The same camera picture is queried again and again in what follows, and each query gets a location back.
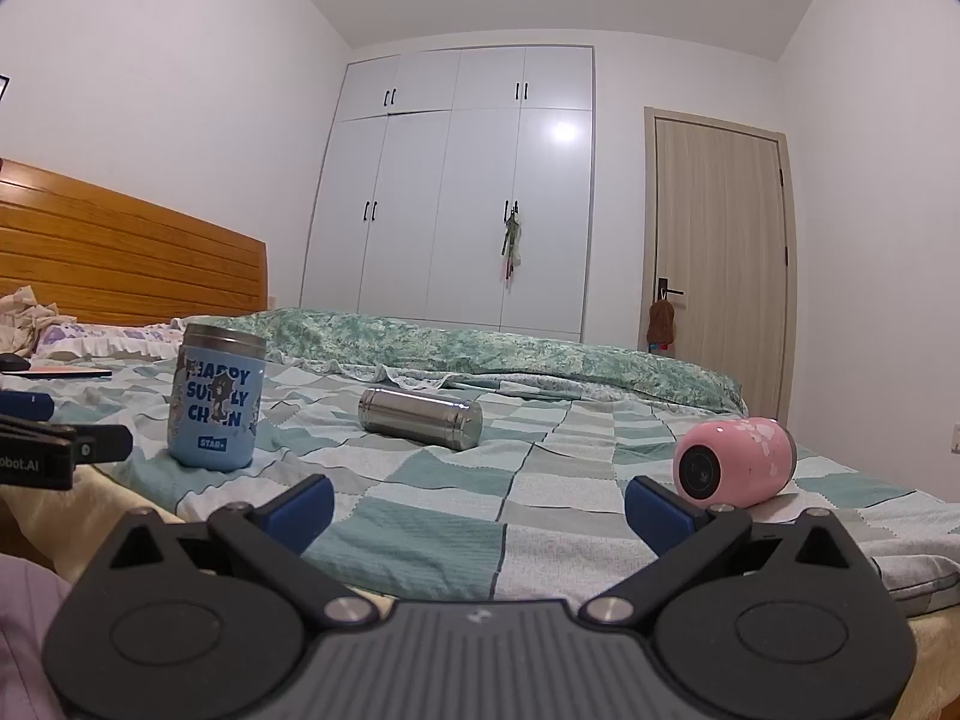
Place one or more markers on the yellow blanket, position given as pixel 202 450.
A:
pixel 45 517

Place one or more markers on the blue printed cup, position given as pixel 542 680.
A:
pixel 217 397

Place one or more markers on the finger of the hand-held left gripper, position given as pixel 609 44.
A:
pixel 26 405
pixel 105 444

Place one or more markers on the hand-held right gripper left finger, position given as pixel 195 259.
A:
pixel 300 514

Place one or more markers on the beige crumpled cloth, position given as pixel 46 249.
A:
pixel 26 315

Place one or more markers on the white wardrobe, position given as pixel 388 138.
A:
pixel 450 195

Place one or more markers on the stainless steel flask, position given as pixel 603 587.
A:
pixel 420 418

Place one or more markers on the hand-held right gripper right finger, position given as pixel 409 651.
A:
pixel 660 516

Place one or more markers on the wooden headboard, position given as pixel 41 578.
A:
pixel 135 262

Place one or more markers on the green hanging ornament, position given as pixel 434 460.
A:
pixel 512 244

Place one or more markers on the purple floral pillow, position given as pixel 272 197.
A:
pixel 105 336

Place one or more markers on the green floral quilt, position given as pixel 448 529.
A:
pixel 480 352

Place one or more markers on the purple clothing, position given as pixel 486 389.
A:
pixel 30 637

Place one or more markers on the checked bed sheet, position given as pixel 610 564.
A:
pixel 480 495

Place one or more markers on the pink cup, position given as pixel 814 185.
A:
pixel 739 457

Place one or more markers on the small black object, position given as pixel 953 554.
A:
pixel 11 362

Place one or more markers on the light wooden door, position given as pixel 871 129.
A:
pixel 720 255

